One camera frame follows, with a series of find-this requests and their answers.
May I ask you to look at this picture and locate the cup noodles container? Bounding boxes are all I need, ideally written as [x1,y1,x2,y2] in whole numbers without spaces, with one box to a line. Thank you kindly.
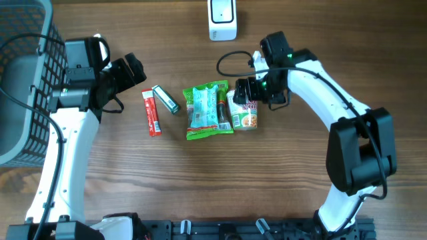
[226,89,258,131]

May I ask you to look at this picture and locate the green white small box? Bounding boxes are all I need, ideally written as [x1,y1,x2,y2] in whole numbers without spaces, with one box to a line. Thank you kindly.
[152,85,180,115]

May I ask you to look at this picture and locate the red snack packet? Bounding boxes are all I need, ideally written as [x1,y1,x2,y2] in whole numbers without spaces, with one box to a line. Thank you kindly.
[141,89,161,137]

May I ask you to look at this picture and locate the green snack packet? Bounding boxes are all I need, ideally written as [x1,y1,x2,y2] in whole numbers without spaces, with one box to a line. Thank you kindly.
[183,80,234,140]

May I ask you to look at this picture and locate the light blue snack packet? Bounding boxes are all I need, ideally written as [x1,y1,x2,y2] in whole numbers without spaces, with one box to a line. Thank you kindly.
[190,85,218,128]

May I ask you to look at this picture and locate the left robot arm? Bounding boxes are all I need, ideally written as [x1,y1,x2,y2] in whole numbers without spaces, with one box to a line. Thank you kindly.
[9,37,147,239]

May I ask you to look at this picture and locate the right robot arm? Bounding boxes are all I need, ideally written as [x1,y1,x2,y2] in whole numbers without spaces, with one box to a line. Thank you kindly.
[233,31,397,239]

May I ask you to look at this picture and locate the white barcode scanner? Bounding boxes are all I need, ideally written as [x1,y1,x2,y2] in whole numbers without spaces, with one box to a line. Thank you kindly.
[207,0,238,41]

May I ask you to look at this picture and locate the grey plastic shopping basket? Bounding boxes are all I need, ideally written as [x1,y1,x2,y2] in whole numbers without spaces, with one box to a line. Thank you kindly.
[1,0,67,167]

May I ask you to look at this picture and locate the right camera black cable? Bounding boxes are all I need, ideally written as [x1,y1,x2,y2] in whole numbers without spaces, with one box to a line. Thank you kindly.
[216,50,388,234]

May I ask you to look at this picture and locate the camera black cable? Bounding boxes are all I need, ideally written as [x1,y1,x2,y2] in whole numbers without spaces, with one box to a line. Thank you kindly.
[0,32,66,240]
[216,50,388,234]

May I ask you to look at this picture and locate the left camera black cable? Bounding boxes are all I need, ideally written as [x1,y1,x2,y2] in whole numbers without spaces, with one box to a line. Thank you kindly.
[0,32,66,240]

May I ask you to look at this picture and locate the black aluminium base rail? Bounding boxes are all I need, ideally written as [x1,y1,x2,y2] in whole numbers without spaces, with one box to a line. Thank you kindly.
[133,217,378,240]

